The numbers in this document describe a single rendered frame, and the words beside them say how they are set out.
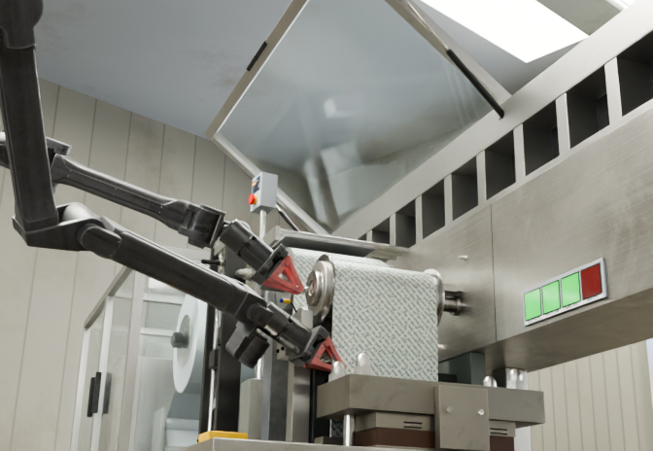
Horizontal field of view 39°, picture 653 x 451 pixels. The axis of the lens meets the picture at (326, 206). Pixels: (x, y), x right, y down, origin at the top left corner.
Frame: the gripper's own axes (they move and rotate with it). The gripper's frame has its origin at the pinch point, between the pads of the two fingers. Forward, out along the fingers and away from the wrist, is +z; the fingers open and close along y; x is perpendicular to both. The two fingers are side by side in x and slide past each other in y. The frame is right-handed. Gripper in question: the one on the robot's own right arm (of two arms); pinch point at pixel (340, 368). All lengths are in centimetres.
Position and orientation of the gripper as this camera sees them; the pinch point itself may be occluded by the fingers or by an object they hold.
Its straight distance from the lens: 186.8
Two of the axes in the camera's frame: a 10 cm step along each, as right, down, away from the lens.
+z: 8.0, 5.9, 1.4
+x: 4.7, -7.5, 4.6
